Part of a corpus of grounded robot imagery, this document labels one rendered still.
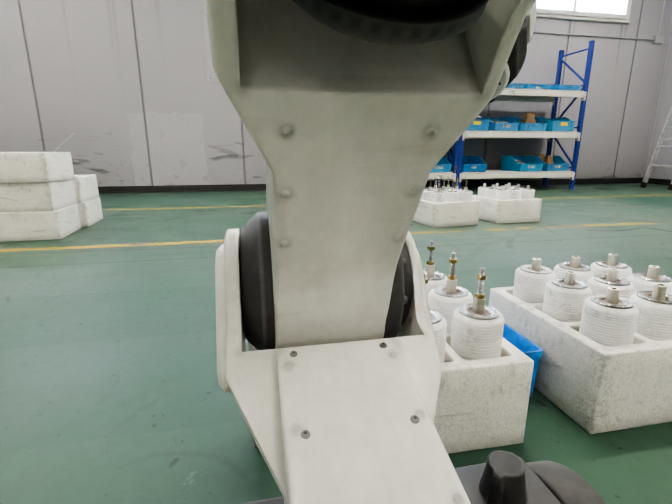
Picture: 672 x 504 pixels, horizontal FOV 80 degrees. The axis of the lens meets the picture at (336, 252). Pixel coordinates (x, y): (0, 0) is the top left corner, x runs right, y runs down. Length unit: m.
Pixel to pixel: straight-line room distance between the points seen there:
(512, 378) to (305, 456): 0.61
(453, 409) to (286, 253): 0.58
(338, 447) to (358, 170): 0.18
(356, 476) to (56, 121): 6.08
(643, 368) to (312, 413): 0.82
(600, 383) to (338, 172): 0.80
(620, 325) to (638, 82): 7.56
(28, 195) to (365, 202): 2.94
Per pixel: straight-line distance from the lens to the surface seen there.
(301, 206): 0.27
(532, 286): 1.15
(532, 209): 3.53
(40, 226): 3.15
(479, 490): 0.52
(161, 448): 0.93
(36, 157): 3.09
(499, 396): 0.85
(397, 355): 0.35
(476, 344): 0.82
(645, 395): 1.07
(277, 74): 0.23
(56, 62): 6.26
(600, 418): 1.02
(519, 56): 0.67
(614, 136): 8.17
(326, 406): 0.31
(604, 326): 0.99
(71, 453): 0.99
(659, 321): 1.07
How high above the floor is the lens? 0.56
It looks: 14 degrees down
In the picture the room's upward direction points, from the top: straight up
